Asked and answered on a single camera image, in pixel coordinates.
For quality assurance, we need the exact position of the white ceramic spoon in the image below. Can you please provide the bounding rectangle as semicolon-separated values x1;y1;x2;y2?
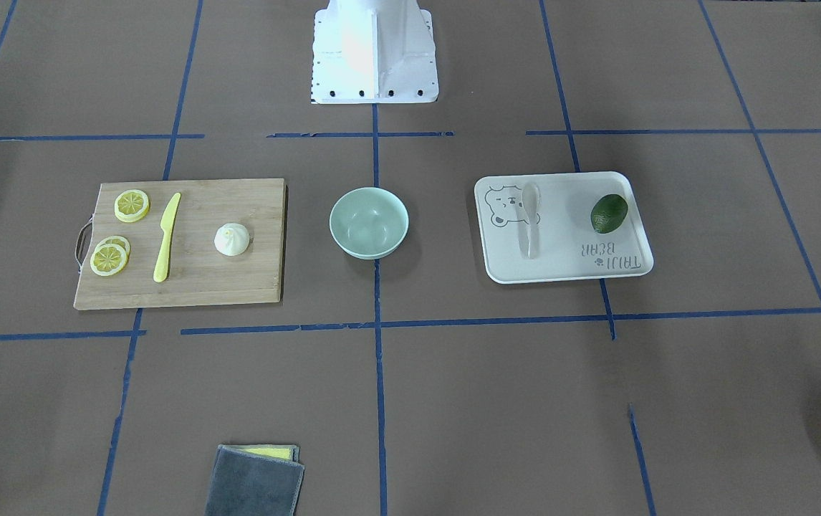
522;182;539;260

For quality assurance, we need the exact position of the light green bowl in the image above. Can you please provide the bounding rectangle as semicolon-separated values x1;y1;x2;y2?
329;187;410;260

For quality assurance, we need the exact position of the white bear tray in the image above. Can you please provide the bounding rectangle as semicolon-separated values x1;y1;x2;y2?
474;172;654;285

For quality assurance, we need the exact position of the green avocado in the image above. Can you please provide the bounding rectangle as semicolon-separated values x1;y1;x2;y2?
590;193;629;234

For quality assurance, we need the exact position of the bamboo cutting board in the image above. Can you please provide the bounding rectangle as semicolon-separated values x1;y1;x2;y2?
74;178;287;310

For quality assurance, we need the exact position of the yellow sponge cloth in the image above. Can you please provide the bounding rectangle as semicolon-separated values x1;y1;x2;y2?
236;444;299;462

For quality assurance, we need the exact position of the yellow plastic knife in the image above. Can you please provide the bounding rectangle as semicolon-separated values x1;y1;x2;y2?
153;192;182;283

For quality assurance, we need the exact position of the grey folded cloth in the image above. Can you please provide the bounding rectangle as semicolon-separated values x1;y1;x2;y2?
204;444;304;515

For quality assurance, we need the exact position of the lemon slice top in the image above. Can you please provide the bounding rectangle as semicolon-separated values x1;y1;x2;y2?
113;189;150;224

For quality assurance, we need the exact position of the lemon slice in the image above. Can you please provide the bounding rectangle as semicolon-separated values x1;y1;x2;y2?
94;235;131;256
90;244;128;277
113;189;150;224

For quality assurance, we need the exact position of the lemon slice behind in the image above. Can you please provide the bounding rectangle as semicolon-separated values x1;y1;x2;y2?
94;235;131;256

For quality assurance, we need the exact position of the lemon slice front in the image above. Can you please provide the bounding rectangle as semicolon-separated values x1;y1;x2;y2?
90;244;128;277

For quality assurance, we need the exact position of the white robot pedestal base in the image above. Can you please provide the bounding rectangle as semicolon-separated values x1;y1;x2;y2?
310;1;439;105

